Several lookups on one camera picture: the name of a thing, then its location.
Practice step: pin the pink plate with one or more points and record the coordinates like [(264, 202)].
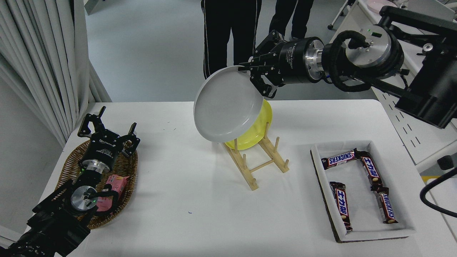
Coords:
[(373, 3)]

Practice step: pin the grey plate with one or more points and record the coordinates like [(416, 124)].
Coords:
[(225, 107)]

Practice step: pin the grey laptop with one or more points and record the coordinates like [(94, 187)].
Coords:
[(430, 5)]

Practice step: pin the white side table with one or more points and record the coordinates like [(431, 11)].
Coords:
[(444, 228)]

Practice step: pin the person in plain black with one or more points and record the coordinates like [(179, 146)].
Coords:
[(285, 14)]

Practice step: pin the white perforated desk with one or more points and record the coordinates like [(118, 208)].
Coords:
[(357, 35)]

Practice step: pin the pink snack packet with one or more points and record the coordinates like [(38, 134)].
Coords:
[(116, 184)]

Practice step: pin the Snickers bar Latin print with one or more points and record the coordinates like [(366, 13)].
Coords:
[(339, 160), (386, 207)]

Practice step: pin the Snickers bar Chinese print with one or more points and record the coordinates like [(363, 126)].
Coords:
[(371, 171), (342, 207)]

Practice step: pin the person in striped trousers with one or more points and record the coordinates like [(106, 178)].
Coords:
[(228, 35)]

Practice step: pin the black cylinder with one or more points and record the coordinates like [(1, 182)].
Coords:
[(446, 162)]

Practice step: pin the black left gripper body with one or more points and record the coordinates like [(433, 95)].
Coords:
[(103, 148)]

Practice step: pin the yellow plate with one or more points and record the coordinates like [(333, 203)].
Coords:
[(259, 128)]

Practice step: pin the white foam tray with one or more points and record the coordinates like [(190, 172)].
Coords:
[(360, 214)]

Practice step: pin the white pleated curtain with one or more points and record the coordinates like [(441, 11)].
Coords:
[(35, 53)]

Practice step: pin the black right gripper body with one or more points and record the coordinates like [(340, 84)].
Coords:
[(294, 60)]

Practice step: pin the brown wicker basket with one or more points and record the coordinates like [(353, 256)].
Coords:
[(125, 167)]

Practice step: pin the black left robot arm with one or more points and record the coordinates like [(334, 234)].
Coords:
[(53, 225)]

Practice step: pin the wooden plate rack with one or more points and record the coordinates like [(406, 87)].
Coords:
[(254, 184)]

